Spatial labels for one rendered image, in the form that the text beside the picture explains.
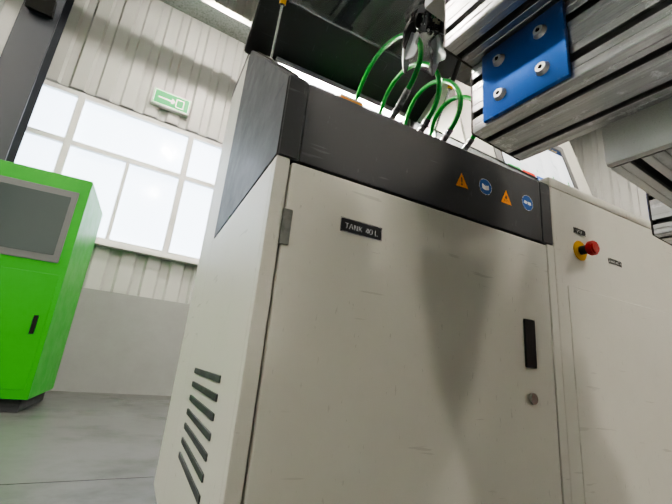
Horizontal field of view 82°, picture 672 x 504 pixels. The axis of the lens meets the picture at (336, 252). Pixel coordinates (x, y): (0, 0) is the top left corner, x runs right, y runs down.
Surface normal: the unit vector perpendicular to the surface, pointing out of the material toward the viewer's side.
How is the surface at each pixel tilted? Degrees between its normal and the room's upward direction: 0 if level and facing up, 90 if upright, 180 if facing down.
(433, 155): 90
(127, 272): 90
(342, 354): 90
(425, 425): 90
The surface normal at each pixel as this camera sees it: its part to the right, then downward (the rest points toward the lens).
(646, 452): 0.46, -0.21
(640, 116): -0.85, -0.22
